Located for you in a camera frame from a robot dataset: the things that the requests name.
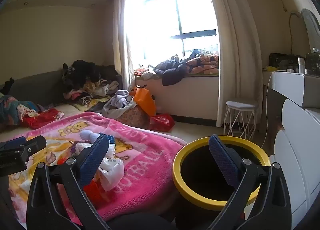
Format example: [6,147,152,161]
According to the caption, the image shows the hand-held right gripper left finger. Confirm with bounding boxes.
[26,132,112,230]

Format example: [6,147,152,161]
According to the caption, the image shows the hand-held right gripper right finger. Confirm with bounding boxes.
[207,134,292,230]

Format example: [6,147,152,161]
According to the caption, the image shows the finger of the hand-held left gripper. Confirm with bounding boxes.
[0,137,27,151]
[17,135,47,157]

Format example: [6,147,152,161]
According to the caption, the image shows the white and blue knit sock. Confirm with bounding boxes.
[79,129,116,145]

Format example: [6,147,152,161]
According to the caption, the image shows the white plastic bag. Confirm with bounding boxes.
[96,157,125,192]

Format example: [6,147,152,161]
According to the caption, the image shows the yellow-rimmed black bin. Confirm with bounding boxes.
[172,136,272,230]

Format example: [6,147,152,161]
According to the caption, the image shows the red printed cloth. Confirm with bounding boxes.
[21,108,65,130]

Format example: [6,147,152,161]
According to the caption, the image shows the pink printed blanket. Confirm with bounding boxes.
[0,111,188,230]

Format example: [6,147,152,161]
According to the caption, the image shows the grey headboard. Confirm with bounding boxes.
[0,70,73,107]

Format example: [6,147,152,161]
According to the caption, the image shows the grey clothes heap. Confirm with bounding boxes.
[102,89,137,118]

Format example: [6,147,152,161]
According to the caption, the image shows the red plastic bag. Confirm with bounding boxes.
[149,113,175,132]

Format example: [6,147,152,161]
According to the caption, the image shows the white window seat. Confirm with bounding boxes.
[135,74,220,120]

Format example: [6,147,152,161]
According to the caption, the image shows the white scalloped drawer cabinet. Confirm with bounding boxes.
[269,99,320,228]

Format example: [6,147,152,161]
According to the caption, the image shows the orange paper bag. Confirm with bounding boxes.
[130,86,157,117]

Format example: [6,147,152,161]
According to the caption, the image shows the pile of mixed clothes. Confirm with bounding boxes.
[61,60,123,107]

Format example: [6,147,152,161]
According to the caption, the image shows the orange patterned quilt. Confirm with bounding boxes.
[185,50,219,75]

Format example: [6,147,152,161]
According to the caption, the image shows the red and grey clothes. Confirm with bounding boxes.
[134,65,160,81]

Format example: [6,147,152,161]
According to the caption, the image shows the white dressing table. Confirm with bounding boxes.
[262,70,320,108]

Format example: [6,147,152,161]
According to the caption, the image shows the black puffer jacket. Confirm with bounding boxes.
[152,56,188,86]

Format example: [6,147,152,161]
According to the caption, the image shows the thick cream curtain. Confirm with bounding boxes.
[200,0,264,128]

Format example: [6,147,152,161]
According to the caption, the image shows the black bag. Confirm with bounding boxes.
[269,53,304,69]

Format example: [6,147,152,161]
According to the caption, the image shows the white bottle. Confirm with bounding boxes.
[297,57,306,74]

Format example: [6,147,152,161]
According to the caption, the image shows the thin white curtain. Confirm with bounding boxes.
[112,0,135,93]

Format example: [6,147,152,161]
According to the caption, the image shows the white wire stool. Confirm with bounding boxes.
[223,99,259,140]

